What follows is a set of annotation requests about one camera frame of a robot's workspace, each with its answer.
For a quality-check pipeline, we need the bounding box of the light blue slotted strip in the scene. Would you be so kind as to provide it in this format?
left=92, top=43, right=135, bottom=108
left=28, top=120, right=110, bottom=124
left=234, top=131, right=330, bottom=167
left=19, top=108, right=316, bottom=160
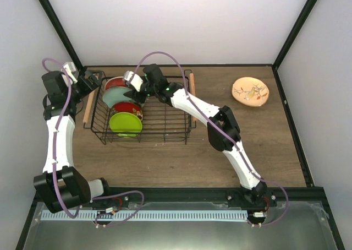
left=40, top=209, right=248, bottom=222

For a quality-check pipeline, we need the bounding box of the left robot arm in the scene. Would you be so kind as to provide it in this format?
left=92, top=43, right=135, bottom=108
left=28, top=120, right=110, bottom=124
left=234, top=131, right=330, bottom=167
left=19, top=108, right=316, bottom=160
left=34, top=70, right=112, bottom=213

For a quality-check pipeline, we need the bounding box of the light blue plate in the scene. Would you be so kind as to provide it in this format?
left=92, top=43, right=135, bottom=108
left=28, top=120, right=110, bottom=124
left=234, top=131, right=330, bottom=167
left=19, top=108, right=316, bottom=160
left=102, top=86, right=136, bottom=108

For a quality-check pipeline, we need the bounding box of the right black frame post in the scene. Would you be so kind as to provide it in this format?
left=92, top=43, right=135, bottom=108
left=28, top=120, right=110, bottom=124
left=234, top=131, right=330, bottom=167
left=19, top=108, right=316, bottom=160
left=273, top=0, right=318, bottom=69

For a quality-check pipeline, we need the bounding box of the small red floral plate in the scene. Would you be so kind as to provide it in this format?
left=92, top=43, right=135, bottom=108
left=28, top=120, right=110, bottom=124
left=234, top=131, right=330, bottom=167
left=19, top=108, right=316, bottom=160
left=111, top=101, right=144, bottom=121

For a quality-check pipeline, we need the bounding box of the metal front panel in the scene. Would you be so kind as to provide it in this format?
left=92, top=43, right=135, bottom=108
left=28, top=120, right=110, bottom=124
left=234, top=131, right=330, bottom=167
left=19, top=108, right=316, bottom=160
left=24, top=202, right=337, bottom=249

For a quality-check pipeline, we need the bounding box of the beige floral plate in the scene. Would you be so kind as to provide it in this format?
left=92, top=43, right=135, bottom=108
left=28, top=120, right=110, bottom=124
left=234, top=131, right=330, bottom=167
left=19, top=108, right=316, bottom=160
left=232, top=77, right=270, bottom=107

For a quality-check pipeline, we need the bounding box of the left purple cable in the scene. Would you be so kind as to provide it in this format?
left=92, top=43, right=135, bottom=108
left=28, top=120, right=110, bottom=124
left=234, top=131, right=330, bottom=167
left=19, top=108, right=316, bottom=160
left=41, top=57, right=145, bottom=228

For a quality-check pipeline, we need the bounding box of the left black frame post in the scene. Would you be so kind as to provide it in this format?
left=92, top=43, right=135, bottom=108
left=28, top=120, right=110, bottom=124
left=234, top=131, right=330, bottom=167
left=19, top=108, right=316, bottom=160
left=38, top=0, right=83, bottom=69

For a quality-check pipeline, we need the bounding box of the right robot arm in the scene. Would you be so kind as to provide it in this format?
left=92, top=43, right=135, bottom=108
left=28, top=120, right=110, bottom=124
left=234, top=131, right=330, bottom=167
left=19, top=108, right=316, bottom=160
left=123, top=64, right=267, bottom=208

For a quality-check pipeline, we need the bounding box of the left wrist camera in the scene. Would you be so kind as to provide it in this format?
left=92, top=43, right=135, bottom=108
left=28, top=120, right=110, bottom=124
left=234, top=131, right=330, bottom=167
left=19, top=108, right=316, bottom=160
left=63, top=62, right=78, bottom=83

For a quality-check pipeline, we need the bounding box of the black wire dish rack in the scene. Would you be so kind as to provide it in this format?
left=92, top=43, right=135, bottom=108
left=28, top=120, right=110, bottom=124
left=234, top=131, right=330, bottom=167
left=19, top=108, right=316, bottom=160
left=83, top=77, right=196, bottom=145

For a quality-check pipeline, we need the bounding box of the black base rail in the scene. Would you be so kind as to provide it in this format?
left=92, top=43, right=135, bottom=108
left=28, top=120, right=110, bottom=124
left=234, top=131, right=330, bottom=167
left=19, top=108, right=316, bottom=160
left=79, top=186, right=327, bottom=208

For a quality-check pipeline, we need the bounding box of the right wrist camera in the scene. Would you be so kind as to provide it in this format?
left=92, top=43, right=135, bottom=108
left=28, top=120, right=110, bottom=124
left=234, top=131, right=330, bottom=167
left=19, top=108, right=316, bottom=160
left=123, top=70, right=144, bottom=92

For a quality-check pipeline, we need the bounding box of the lime green plate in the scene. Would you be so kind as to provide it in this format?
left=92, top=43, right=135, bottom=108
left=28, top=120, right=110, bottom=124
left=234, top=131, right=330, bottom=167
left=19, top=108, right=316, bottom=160
left=109, top=112, right=142, bottom=137

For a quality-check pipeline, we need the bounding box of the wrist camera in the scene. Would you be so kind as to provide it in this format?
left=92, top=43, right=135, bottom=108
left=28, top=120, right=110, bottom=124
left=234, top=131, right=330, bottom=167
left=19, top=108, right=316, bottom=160
left=123, top=70, right=144, bottom=92
left=63, top=62, right=78, bottom=83

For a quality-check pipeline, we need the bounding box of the right wooden rack handle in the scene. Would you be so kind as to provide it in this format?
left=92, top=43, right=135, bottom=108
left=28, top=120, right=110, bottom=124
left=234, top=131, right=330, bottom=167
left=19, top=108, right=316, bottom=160
left=188, top=73, right=199, bottom=122

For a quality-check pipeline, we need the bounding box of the black frame post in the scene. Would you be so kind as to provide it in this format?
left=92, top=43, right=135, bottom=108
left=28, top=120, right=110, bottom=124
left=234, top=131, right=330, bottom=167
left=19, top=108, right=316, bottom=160
left=38, top=0, right=83, bottom=69
left=273, top=0, right=318, bottom=69

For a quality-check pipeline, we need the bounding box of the large red blue-flower plate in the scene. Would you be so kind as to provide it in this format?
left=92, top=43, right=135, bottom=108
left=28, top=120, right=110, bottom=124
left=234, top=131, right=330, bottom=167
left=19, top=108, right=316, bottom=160
left=104, top=77, right=127, bottom=90

